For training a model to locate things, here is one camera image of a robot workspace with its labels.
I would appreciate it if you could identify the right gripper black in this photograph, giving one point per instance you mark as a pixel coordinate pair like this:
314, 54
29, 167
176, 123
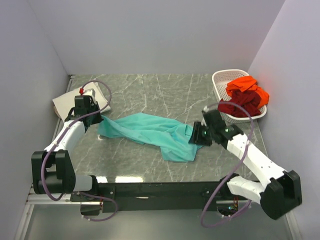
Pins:
195, 137

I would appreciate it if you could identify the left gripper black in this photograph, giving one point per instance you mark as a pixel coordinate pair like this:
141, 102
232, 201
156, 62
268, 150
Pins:
98, 119

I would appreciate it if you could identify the teal t shirt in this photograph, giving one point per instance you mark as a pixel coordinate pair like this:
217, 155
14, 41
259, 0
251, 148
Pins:
170, 135

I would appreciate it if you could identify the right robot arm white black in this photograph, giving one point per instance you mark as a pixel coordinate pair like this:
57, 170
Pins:
277, 191

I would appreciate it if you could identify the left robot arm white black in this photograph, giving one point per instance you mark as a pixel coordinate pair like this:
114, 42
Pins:
52, 168

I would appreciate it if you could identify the folded cream t shirt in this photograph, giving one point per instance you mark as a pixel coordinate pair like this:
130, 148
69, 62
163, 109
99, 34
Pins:
66, 101

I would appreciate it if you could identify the folded tan t shirt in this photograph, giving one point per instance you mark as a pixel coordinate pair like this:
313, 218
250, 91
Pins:
56, 112

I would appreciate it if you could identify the white plastic laundry basket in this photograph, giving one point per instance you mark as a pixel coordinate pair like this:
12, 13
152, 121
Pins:
241, 105

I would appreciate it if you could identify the black base crossbar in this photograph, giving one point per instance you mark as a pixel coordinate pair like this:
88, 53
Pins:
156, 196

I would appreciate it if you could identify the orange t shirt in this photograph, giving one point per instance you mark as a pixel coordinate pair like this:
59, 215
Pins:
248, 83

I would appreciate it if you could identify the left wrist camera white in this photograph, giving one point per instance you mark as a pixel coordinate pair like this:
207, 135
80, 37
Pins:
87, 92

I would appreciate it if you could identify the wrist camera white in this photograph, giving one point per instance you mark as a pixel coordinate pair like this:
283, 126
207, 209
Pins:
87, 92
207, 116

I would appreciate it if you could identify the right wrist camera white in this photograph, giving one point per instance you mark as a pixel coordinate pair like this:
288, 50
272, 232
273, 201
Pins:
207, 116

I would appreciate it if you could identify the aluminium frame rail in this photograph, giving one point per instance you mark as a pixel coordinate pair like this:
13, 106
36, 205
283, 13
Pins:
43, 220

